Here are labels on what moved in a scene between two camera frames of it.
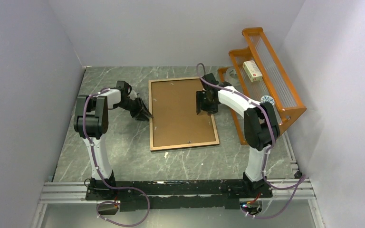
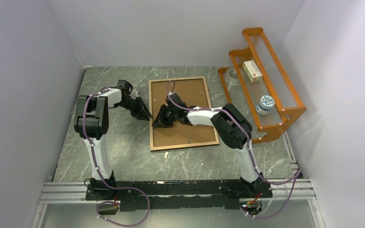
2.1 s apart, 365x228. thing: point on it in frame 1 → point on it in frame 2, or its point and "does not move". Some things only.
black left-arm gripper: (141, 116) does not move
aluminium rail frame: (300, 189) does not move
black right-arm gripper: (199, 105) → (160, 121)
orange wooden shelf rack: (262, 74) does not move
